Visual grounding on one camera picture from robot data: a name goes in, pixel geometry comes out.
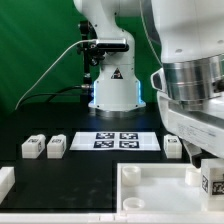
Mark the white square table top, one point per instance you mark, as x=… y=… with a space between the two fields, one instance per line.
x=164 y=187

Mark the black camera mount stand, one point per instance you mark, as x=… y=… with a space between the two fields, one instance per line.
x=92 y=56

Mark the white obstacle bar left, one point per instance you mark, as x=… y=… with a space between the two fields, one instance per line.
x=7 y=180

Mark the white sheet with tags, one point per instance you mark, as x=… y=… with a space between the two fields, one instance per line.
x=131 y=141

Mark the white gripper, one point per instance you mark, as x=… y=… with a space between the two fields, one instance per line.
x=198 y=129

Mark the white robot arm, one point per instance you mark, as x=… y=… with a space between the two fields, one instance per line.
x=190 y=82

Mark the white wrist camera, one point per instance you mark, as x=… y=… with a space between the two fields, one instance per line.
x=158 y=80

